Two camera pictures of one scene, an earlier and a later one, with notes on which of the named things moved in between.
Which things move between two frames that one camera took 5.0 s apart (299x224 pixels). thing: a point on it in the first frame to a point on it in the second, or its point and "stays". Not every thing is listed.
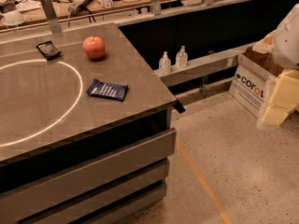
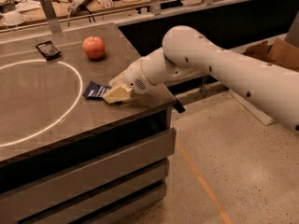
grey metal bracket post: [51, 15] stays
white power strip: [80, 2] stays
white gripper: [288, 42] to [132, 74]
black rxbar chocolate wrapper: [49, 49] stays
